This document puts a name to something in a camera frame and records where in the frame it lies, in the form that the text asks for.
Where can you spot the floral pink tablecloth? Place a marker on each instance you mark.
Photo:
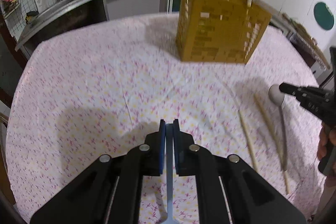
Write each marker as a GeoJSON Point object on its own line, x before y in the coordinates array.
{"type": "Point", "coordinates": [102, 88]}

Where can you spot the person's right hand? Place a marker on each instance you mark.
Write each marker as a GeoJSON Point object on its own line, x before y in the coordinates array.
{"type": "Point", "coordinates": [323, 139]}

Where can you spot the yellow perforated utensil holder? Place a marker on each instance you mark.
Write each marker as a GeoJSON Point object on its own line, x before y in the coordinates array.
{"type": "Point", "coordinates": [226, 31]}

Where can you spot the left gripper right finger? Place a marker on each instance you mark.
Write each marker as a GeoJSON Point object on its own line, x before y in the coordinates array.
{"type": "Point", "coordinates": [228, 189]}

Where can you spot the green round wall object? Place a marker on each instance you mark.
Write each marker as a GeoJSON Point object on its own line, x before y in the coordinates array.
{"type": "Point", "coordinates": [323, 16]}

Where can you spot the metal utensil with handle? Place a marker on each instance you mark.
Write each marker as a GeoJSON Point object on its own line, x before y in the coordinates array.
{"type": "Point", "coordinates": [169, 174]}

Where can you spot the white spoon with dark handle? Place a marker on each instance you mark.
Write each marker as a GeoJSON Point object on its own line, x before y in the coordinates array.
{"type": "Point", "coordinates": [277, 98]}

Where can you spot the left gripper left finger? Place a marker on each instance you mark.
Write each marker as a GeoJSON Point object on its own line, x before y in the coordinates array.
{"type": "Point", "coordinates": [108, 190]}

